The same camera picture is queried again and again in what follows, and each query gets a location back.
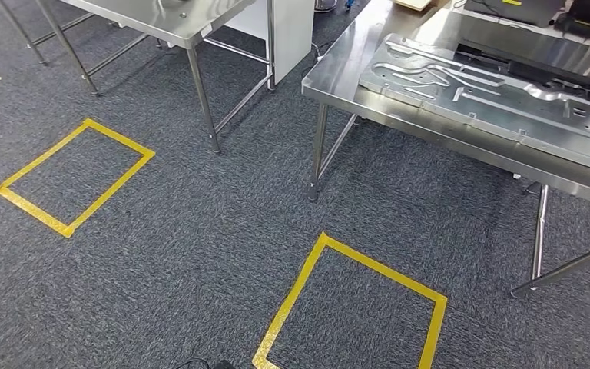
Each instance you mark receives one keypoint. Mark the white cabinet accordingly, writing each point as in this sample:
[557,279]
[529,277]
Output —
[295,35]

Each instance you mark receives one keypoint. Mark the black router with antennas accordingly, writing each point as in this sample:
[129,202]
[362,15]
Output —
[580,28]

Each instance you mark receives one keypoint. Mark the black plastic plate frame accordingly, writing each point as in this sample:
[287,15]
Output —
[529,71]

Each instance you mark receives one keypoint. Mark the stainless steel workbench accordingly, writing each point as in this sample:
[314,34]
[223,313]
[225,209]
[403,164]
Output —
[335,76]

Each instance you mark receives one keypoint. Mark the grey laptop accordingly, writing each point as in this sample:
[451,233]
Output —
[519,12]

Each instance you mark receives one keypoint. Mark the stamped sheet metal panel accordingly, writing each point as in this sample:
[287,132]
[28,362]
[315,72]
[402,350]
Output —
[478,107]

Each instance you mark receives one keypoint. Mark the stainless steel table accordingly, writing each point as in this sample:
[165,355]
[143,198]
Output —
[173,20]

